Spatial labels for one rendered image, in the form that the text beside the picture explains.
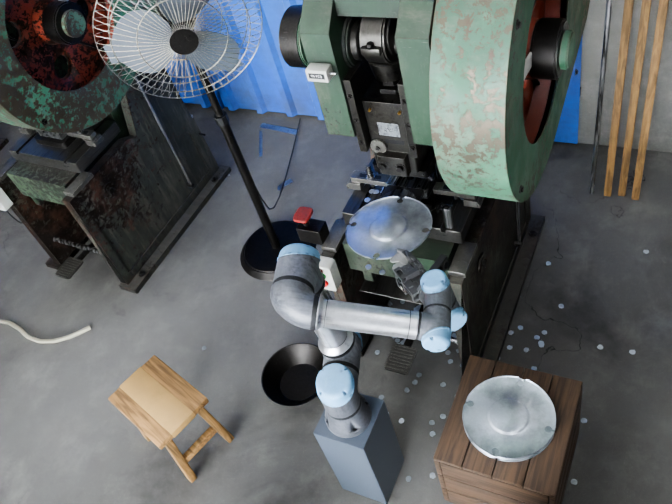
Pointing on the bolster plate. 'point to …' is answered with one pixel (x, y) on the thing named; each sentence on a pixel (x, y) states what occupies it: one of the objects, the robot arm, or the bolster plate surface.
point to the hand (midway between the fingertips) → (400, 251)
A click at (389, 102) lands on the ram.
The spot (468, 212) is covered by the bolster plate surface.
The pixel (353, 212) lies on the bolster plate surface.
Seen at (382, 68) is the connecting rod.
